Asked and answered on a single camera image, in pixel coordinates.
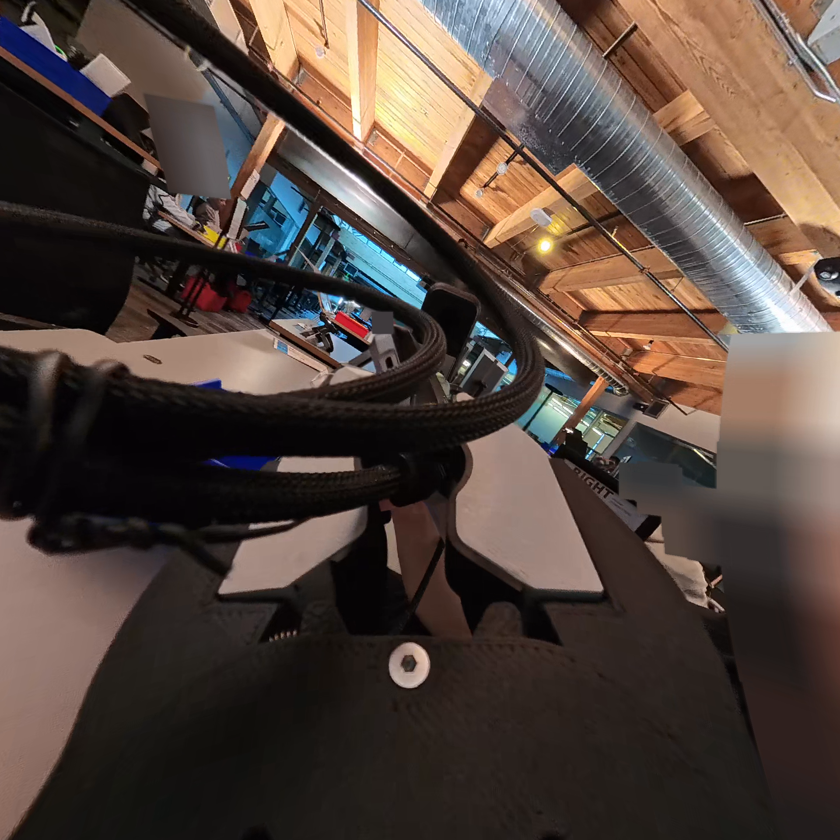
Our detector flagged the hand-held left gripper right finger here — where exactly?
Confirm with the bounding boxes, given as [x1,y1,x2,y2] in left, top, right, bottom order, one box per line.
[446,427,605,636]

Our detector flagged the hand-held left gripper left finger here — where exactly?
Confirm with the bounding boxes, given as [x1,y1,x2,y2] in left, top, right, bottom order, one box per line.
[218,457,395,634]

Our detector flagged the thick black braided cable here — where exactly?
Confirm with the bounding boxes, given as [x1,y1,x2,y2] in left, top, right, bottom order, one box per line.
[0,0,547,555]

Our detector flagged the blue plastic bin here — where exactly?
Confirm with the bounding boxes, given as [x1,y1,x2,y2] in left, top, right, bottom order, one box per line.
[190,378,280,470]
[0,16,112,116]

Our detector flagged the black rounded device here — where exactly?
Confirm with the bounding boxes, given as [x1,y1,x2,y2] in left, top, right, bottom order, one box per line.
[420,283,481,388]

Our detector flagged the large black panel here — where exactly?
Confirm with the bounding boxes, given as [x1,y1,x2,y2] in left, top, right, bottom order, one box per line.
[0,85,152,332]

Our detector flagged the small white box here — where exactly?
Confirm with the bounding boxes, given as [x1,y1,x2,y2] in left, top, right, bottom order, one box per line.
[97,54,132,97]

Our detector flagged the thin black flecked cord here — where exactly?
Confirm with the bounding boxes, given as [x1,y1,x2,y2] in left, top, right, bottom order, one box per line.
[26,512,303,575]

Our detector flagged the grey metal bracket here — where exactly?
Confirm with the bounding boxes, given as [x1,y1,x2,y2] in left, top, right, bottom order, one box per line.
[357,331,403,379]

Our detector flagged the large round silver duct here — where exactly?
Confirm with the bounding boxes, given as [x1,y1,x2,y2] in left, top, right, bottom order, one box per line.
[420,0,831,336]

